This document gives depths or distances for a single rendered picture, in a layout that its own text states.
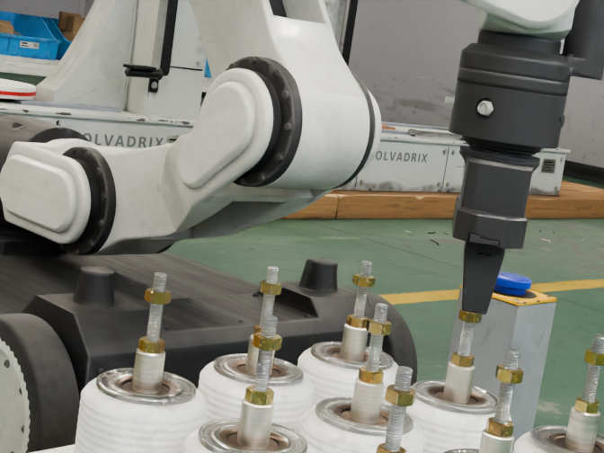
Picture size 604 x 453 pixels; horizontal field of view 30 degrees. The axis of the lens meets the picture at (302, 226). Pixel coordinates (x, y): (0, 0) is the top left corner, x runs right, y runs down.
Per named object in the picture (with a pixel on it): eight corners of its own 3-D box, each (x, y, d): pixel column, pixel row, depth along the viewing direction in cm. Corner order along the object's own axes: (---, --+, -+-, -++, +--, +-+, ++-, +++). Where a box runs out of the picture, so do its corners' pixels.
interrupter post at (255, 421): (227, 443, 77) (234, 397, 77) (253, 438, 79) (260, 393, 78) (250, 455, 76) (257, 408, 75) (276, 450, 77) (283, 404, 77)
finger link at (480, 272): (454, 307, 92) (466, 233, 91) (492, 314, 91) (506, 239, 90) (454, 312, 90) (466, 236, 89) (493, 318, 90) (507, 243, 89)
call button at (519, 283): (479, 291, 111) (483, 271, 111) (502, 289, 114) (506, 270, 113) (513, 302, 108) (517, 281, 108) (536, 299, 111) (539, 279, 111)
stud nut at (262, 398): (241, 396, 77) (243, 385, 77) (262, 395, 78) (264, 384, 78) (254, 406, 75) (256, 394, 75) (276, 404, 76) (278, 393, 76)
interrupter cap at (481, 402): (392, 392, 95) (393, 384, 94) (450, 383, 100) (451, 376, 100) (460, 422, 89) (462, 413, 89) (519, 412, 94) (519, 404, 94)
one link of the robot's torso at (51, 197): (-9, 226, 156) (1, 131, 154) (112, 225, 170) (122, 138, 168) (71, 261, 142) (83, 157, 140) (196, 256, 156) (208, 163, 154)
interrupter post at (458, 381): (435, 398, 94) (441, 360, 94) (453, 395, 96) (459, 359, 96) (457, 408, 93) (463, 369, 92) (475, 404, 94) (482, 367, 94)
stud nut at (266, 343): (248, 342, 76) (250, 331, 76) (270, 342, 77) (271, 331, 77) (262, 351, 75) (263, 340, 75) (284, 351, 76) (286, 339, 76)
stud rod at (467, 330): (454, 383, 94) (469, 296, 92) (451, 379, 95) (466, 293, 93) (466, 385, 94) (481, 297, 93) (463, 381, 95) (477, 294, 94)
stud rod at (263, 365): (245, 421, 77) (261, 315, 76) (258, 420, 78) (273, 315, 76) (252, 426, 76) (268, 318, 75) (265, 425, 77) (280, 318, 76)
